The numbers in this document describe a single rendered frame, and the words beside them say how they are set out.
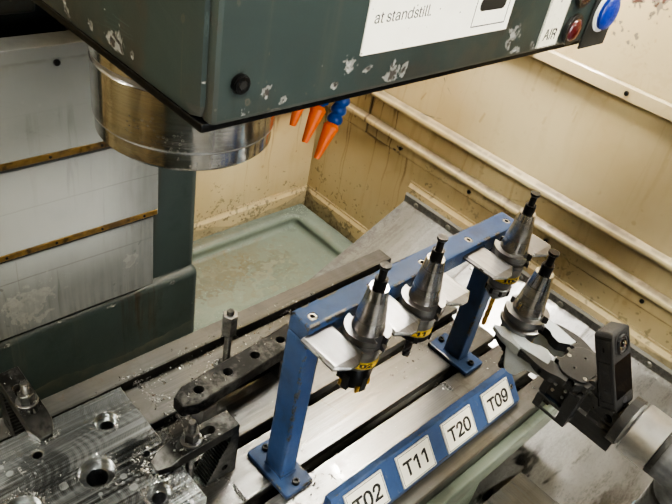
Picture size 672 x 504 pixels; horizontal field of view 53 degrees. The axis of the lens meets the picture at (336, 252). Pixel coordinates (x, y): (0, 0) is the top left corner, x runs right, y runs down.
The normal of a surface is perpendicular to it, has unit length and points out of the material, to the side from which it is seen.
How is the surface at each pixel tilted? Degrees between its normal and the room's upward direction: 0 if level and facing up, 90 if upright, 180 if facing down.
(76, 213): 90
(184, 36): 90
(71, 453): 0
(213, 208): 90
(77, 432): 0
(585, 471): 24
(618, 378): 63
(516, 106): 90
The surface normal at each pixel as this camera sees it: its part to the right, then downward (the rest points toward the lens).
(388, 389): 0.16, -0.79
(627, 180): -0.72, 0.31
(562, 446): -0.14, -0.59
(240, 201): 0.67, 0.53
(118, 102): -0.54, 0.43
